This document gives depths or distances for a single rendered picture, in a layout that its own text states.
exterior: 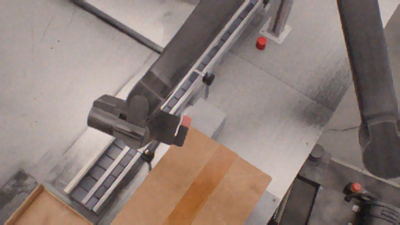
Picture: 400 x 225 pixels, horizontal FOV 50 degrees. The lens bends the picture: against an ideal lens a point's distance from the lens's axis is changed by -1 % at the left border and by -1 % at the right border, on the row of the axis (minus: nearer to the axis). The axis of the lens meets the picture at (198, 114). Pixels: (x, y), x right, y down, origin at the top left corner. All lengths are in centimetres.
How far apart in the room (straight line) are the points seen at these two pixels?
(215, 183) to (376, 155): 41
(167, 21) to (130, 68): 20
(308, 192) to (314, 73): 65
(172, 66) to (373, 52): 32
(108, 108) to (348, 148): 174
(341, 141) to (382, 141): 169
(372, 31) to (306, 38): 92
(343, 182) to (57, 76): 129
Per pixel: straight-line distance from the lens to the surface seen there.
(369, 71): 69
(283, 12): 147
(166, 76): 74
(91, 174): 127
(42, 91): 148
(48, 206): 132
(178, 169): 100
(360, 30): 68
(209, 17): 70
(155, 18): 151
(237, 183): 100
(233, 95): 142
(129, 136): 81
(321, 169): 198
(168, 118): 89
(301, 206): 195
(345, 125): 244
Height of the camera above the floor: 207
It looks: 64 degrees down
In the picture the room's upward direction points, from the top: 5 degrees clockwise
